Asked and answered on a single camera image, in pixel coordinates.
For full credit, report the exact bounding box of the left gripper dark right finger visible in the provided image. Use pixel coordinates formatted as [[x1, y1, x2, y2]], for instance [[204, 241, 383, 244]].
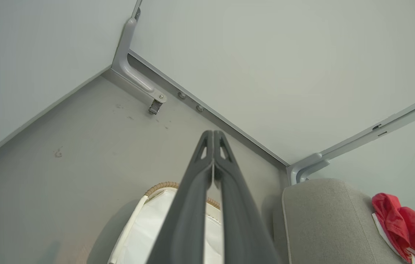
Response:
[[213, 130, 280, 264]]

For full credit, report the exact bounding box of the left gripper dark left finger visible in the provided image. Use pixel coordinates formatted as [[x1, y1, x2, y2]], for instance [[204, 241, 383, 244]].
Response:
[[147, 130, 214, 264]]

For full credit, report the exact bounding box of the red clothing with white trim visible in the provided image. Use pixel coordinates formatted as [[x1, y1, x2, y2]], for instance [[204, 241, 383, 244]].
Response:
[[371, 193, 415, 264]]

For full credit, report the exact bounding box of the woven brown laundry basket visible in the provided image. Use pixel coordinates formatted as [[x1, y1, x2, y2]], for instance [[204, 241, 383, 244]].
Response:
[[144, 181, 222, 210]]

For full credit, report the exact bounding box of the white basket liner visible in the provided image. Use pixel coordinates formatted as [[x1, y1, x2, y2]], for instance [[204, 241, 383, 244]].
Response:
[[107, 187, 225, 264]]

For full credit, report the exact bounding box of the grey fabric sofa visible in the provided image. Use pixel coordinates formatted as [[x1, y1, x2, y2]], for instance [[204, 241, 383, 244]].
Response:
[[273, 178, 415, 264]]

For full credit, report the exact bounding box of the grey curved corner bracket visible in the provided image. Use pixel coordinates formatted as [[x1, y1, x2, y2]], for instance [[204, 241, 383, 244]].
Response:
[[287, 153, 331, 186]]

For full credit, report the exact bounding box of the grey corner bracket with latch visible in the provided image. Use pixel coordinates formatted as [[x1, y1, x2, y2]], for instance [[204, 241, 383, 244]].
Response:
[[111, 0, 168, 115]]

